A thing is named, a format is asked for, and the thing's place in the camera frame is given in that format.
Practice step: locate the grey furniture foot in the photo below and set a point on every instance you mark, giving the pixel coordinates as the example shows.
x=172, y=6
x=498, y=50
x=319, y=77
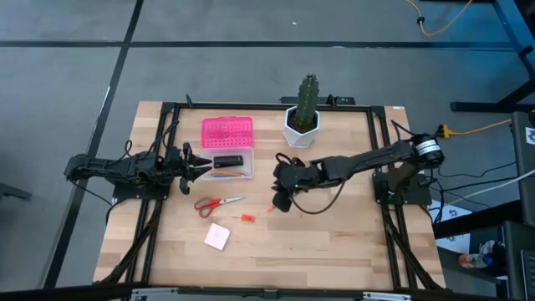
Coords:
x=12, y=191

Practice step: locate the black stapler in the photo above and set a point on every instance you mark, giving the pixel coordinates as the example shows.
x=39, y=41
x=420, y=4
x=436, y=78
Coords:
x=227, y=161

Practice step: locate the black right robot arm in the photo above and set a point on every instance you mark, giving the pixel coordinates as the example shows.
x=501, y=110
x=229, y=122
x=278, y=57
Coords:
x=376, y=161

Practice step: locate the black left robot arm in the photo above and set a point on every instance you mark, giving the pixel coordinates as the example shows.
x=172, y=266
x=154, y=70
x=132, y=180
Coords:
x=121, y=167

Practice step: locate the black mount bar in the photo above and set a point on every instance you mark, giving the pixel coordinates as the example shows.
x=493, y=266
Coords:
x=334, y=100

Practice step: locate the white plant pot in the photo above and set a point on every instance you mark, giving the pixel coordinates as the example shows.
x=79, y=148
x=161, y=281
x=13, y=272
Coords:
x=299, y=138

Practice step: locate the white paper sheet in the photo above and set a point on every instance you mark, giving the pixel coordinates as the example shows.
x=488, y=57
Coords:
x=453, y=226

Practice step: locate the black cabinet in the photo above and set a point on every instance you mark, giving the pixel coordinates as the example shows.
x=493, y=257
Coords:
x=524, y=167

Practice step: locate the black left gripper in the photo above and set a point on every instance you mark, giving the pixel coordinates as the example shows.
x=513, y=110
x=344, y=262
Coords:
x=180, y=166

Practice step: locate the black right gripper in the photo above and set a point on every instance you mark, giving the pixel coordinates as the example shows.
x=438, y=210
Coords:
x=294, y=177

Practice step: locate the small red plastic piece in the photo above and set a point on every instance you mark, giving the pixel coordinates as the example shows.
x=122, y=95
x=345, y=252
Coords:
x=270, y=207

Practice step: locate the pink sticky note pad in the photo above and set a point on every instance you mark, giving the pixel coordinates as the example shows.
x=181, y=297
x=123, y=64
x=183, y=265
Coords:
x=217, y=236

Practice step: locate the green cactus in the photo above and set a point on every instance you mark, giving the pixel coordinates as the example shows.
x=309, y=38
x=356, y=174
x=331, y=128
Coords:
x=307, y=100

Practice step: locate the black aluminium table frame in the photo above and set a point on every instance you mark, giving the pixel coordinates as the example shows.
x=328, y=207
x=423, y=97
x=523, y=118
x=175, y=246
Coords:
x=271, y=106

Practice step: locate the pink clear plastic pencil case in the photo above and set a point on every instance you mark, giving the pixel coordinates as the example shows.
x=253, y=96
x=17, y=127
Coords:
x=227, y=140

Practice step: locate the blue metal table frame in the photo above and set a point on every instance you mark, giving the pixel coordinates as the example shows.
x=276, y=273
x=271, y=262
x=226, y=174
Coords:
x=512, y=29

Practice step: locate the plastic bottle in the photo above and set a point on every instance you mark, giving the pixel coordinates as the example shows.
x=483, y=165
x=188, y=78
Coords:
x=474, y=260

